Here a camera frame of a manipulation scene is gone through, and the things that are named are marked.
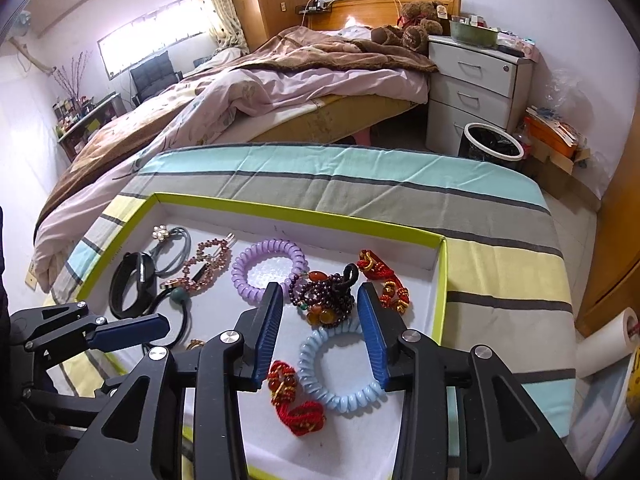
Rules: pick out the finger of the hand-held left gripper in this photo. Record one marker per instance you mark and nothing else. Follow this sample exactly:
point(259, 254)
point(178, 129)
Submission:
point(75, 377)
point(132, 330)

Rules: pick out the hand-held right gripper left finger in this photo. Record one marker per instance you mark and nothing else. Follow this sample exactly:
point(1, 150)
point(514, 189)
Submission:
point(265, 340)

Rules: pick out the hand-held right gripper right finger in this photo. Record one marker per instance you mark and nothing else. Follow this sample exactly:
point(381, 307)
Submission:
point(372, 342)

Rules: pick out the black wristband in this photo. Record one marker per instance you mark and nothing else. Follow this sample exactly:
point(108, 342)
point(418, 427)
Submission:
point(116, 290)

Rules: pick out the pink rhinestone hair clip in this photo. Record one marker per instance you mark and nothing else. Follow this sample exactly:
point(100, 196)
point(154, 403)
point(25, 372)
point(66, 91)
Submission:
point(192, 263)

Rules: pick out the green-edged white tray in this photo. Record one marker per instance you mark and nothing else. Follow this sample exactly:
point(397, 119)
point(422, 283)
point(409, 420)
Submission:
point(320, 230)

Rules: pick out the striped table cloth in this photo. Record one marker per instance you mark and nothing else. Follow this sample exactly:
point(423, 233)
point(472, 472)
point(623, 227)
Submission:
point(400, 195)

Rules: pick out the pink stool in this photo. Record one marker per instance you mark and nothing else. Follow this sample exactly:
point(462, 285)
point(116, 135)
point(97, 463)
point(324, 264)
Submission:
point(361, 137)

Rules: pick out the cluttered side desk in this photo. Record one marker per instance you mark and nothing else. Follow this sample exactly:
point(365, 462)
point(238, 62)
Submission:
point(90, 125)

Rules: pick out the white trash bin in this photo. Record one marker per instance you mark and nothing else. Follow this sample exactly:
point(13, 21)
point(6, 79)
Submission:
point(470, 152)

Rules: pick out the white paper roll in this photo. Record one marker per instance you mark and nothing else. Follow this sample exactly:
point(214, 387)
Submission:
point(605, 345)

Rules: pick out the wooden bed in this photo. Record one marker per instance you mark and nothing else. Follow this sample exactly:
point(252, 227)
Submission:
point(350, 110)

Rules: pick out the pink duvet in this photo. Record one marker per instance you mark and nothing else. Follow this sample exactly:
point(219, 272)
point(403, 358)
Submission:
point(280, 90)

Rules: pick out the black office chair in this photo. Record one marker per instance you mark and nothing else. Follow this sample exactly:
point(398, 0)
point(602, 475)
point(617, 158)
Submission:
point(155, 77)

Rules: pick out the large wooden wardrobe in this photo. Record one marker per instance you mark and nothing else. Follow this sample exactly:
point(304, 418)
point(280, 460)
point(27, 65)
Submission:
point(615, 260)

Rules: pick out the vase of dry twigs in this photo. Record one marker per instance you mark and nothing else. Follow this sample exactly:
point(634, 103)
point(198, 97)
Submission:
point(72, 77)

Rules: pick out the white nightstand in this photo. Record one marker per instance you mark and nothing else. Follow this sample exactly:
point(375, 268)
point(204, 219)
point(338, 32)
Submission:
point(475, 90)

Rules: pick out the orange cardboard boxes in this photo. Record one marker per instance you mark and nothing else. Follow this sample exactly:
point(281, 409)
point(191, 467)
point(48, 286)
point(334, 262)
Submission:
point(555, 135)

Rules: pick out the brown blanket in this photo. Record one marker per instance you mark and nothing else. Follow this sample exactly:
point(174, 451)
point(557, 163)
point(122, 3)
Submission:
point(310, 55)

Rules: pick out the brown teddy bear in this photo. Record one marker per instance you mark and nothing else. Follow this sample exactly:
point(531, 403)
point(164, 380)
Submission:
point(415, 35)

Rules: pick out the clear plastic bag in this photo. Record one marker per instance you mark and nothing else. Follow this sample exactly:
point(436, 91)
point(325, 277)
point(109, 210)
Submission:
point(570, 95)

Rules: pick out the green basin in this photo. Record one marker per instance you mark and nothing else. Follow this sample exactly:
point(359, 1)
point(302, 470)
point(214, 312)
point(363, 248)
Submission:
point(472, 35)

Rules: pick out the floral curtain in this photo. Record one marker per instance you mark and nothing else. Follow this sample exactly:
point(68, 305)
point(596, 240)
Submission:
point(220, 15)

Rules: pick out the pile of small boxes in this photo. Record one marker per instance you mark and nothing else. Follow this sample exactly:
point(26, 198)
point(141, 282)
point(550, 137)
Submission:
point(517, 45)

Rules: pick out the power strip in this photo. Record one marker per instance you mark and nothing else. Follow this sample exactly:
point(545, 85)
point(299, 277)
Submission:
point(312, 8)

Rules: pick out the wall fan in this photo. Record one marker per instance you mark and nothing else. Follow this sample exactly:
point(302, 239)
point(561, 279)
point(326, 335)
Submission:
point(20, 26)

